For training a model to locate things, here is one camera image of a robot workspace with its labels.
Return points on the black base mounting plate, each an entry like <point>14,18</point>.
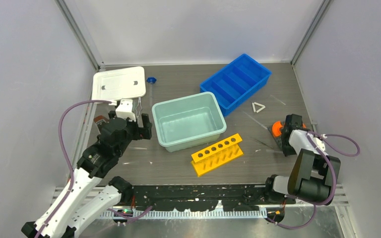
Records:
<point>198,198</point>

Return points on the white clay triangle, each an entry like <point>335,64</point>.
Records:
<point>257,107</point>

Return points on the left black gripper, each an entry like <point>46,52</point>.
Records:
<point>141,132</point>

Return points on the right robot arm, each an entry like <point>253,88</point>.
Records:
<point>314,171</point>

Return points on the light green plastic tub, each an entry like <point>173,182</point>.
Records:
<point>188,121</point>

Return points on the orange and grey stand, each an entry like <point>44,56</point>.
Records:
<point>275,131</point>

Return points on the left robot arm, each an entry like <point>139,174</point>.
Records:
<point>68,216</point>

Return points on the blue divided plastic bin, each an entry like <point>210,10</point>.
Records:
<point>236,82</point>

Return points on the white tub lid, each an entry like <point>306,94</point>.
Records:
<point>114,85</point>

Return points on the thin metal tweezers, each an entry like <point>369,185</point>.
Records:
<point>262,143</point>

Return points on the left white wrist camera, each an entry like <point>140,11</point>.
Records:
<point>125,110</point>

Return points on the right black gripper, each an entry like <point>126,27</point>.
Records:
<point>286,151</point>

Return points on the yellow test tube rack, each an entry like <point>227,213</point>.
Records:
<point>216,155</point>

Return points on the metal crucible tongs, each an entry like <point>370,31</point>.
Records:
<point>138,108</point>

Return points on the test tube with blue cap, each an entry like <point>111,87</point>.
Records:
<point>151,81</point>

